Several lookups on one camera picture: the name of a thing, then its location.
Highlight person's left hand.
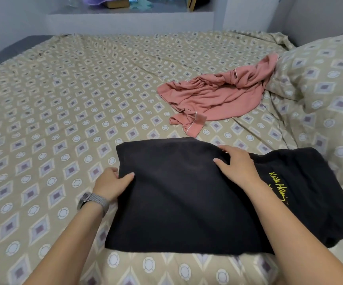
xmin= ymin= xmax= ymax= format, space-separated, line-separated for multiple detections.
xmin=92 ymin=167 xmax=136 ymax=203

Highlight person's right hand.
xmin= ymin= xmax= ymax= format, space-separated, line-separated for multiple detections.
xmin=212 ymin=144 xmax=262 ymax=190

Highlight black garment yellow print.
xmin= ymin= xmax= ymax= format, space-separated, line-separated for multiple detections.
xmin=104 ymin=137 xmax=343 ymax=256

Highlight pink shirt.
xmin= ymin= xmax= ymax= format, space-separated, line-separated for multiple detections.
xmin=156 ymin=53 xmax=280 ymax=138

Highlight bed with patterned beige sheet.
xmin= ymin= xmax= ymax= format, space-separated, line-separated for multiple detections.
xmin=0 ymin=0 xmax=343 ymax=285

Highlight person's left forearm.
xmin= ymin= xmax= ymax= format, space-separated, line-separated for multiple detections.
xmin=24 ymin=201 xmax=107 ymax=285

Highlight person's right forearm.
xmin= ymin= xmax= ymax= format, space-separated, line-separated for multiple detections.
xmin=247 ymin=178 xmax=343 ymax=285

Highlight grey band wristwatch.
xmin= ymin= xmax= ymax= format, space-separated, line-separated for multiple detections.
xmin=77 ymin=192 xmax=111 ymax=216

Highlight patterned beige pillow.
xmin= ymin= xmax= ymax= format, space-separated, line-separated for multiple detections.
xmin=265 ymin=31 xmax=343 ymax=202

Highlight leaning wooden picture frames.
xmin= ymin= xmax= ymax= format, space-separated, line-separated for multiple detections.
xmin=186 ymin=0 xmax=213 ymax=12

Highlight grey upholstered headboard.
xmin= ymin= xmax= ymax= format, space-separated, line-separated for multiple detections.
xmin=269 ymin=0 xmax=343 ymax=46

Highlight small wooden box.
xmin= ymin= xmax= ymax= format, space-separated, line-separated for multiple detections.
xmin=106 ymin=0 xmax=131 ymax=10

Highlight teal small item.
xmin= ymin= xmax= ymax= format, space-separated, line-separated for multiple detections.
xmin=129 ymin=0 xmax=153 ymax=12

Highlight purple cloth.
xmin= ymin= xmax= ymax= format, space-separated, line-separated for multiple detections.
xmin=81 ymin=0 xmax=116 ymax=6

